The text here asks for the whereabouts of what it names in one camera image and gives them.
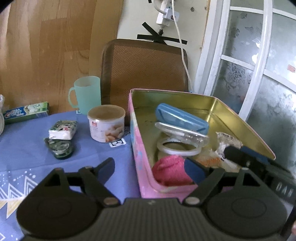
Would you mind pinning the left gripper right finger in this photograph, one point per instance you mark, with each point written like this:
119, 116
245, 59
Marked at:
215, 186

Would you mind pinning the white window frame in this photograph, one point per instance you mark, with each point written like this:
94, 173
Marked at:
246, 42

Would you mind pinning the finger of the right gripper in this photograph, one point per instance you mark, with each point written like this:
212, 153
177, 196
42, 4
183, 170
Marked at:
246, 157

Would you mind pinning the brown cardboard sheet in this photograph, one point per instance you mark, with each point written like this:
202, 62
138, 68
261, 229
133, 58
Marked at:
47, 45

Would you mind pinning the pink soft cloth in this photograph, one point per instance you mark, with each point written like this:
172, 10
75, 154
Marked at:
170, 171

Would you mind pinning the white tissue pack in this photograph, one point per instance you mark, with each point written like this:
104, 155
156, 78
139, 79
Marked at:
63, 130

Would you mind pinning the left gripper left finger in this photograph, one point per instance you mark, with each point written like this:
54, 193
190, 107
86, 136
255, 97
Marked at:
86, 186

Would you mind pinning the white orange soft item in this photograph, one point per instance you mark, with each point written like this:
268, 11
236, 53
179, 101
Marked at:
216, 159

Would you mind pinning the white wall power adapter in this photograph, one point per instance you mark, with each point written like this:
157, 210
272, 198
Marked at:
166, 14

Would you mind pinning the green toothpaste box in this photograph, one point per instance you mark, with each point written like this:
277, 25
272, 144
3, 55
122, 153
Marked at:
27, 112

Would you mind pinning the brown woven tray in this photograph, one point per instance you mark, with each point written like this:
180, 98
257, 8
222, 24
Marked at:
129, 64

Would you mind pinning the clear tape roll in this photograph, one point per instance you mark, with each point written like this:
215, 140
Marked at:
172, 146

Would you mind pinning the pink macaron biscuit tin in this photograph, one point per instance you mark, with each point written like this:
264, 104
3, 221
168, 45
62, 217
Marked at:
142, 105

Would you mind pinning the dark green tape dispenser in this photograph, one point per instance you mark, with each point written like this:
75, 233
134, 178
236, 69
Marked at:
61, 149

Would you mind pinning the blue tablecloth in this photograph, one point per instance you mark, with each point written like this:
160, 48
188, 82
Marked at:
28, 155

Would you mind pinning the clear plastic case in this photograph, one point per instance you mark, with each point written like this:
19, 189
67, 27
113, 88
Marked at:
184, 135

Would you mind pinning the blue glasses case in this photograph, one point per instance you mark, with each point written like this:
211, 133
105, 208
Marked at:
174, 116

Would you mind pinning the round cookie tub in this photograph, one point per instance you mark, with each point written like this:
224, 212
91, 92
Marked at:
107, 123

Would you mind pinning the mint green plastic mug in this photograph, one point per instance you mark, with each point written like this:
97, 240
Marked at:
87, 92

